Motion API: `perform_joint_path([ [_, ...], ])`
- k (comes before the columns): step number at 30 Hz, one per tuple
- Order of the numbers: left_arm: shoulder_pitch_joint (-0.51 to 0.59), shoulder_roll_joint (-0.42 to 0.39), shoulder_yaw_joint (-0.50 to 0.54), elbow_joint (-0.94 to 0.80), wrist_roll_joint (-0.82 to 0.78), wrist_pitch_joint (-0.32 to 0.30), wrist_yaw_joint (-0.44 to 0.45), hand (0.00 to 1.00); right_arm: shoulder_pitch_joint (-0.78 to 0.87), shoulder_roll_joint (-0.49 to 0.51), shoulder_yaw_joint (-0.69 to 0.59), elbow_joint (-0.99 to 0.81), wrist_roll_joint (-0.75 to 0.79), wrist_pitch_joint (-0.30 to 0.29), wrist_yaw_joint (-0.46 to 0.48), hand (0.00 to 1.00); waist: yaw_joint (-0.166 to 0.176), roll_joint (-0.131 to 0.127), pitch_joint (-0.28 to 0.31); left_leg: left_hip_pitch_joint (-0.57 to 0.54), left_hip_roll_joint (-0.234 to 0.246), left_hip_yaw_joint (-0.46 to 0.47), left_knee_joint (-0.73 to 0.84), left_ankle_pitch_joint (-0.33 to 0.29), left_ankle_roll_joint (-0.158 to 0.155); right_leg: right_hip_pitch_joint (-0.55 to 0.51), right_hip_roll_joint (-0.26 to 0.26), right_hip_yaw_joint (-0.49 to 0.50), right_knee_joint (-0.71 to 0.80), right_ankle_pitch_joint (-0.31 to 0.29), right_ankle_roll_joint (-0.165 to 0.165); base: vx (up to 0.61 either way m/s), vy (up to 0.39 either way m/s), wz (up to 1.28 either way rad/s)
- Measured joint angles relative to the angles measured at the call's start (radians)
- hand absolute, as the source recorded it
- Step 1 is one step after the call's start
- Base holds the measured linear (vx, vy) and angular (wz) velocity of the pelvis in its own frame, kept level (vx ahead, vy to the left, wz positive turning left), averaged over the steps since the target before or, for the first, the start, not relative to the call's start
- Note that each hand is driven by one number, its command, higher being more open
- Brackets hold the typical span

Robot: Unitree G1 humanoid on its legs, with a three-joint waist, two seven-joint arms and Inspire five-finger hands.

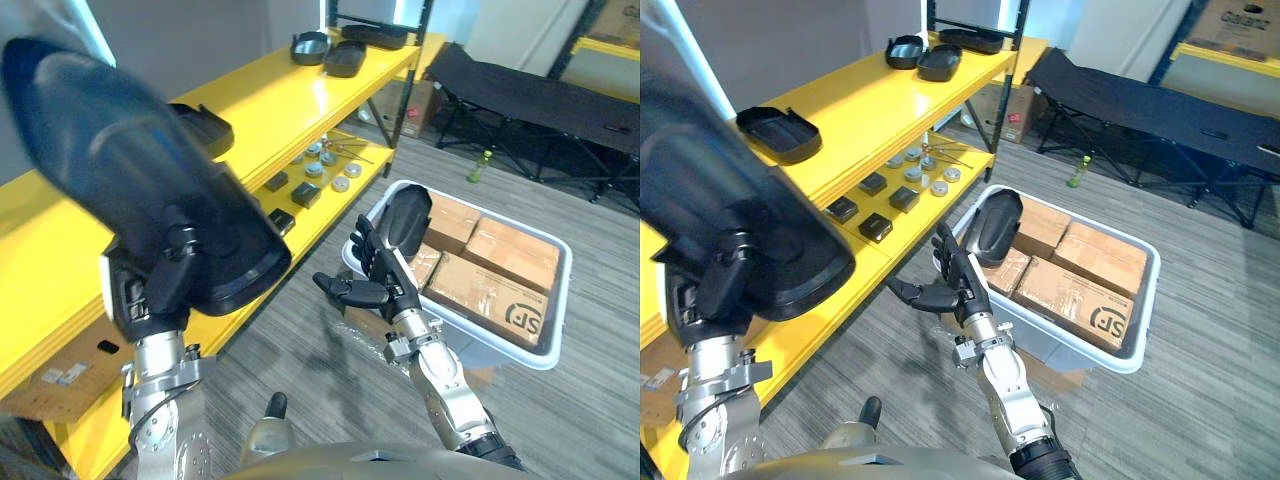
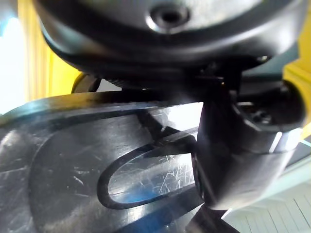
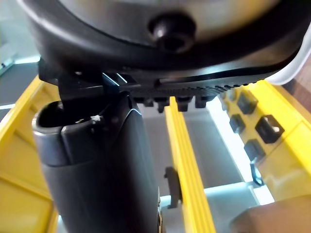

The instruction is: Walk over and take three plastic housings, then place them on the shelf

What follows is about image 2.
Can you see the black sole-shaped plastic housing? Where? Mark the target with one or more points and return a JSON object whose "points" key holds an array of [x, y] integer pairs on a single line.
{"points": [[73, 170]]}

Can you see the white ribbed board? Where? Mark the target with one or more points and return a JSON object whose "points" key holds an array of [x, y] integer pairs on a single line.
{"points": [[279, 213]]}

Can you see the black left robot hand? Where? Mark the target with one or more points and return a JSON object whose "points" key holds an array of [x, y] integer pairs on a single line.
{"points": [[150, 48]]}

